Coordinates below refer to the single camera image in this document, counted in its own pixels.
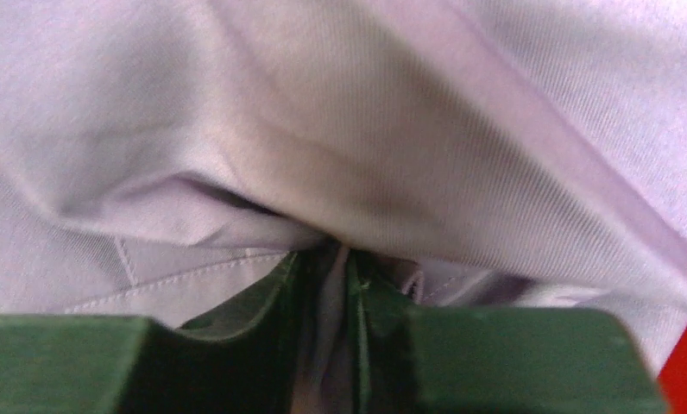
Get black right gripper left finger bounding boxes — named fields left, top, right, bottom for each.
left=0, top=251, right=318, bottom=413

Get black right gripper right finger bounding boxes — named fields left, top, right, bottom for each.
left=346, top=251, right=668, bottom=413

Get purple skirt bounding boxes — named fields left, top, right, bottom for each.
left=0, top=1, right=687, bottom=413

